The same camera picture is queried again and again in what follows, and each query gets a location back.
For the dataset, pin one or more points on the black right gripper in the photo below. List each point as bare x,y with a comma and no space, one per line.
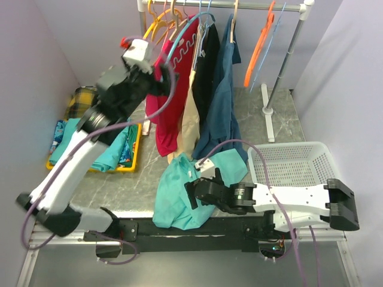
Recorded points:
190,186

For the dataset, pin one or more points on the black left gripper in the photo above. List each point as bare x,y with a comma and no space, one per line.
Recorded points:
158,88

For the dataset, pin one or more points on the turquoise t shirt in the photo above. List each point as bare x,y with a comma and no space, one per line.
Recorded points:
172,207

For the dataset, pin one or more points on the light blue wavy hanger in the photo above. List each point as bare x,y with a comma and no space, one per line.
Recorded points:
179,39

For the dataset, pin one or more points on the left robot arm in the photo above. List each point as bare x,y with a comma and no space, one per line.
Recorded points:
49,203

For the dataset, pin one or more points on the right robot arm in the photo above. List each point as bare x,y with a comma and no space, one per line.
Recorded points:
290,207

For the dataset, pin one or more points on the black shirt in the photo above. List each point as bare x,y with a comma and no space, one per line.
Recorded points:
203,80

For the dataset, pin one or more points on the magenta pink shirt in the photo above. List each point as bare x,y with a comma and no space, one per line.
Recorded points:
167,121

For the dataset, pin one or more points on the beige hanger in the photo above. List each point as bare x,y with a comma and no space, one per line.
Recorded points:
175,20

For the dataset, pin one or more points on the cream beige shirt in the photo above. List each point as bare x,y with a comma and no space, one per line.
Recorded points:
189,125

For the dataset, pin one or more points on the dark blue shirt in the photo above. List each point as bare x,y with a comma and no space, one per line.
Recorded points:
221,123

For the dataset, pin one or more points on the yellow plastic hanger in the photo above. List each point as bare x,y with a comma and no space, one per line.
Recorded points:
158,24

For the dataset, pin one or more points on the wooden hanger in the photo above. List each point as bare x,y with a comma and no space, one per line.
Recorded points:
233,22

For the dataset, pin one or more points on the yellow plaid shirt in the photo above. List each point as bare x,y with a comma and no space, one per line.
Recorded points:
82,99

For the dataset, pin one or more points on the orange plastic hanger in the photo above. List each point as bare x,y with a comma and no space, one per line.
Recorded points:
260,43

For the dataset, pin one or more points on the black base bar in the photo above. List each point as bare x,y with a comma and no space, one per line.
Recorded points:
243,233

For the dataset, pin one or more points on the green printed garment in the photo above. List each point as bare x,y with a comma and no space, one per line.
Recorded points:
128,152

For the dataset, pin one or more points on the yellow plastic tray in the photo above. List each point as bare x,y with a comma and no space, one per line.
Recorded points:
49,166

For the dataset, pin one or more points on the folded turquoise cloth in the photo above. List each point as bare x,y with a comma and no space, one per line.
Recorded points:
106,161

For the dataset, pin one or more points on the white perforated plastic basket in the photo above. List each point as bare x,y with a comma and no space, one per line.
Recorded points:
292,164

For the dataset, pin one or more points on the blue patterned cloth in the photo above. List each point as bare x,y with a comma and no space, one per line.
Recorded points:
58,135

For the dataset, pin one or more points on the white clothes rack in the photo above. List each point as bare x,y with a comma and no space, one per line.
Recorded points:
303,9

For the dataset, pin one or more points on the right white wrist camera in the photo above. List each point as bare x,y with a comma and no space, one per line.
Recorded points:
206,168

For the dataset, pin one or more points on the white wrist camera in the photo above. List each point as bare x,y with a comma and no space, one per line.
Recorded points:
137,52
206,168

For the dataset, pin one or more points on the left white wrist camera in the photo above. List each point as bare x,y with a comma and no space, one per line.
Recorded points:
137,52

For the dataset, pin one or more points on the thin blue wire hanger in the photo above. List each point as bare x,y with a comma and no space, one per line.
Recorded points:
267,49

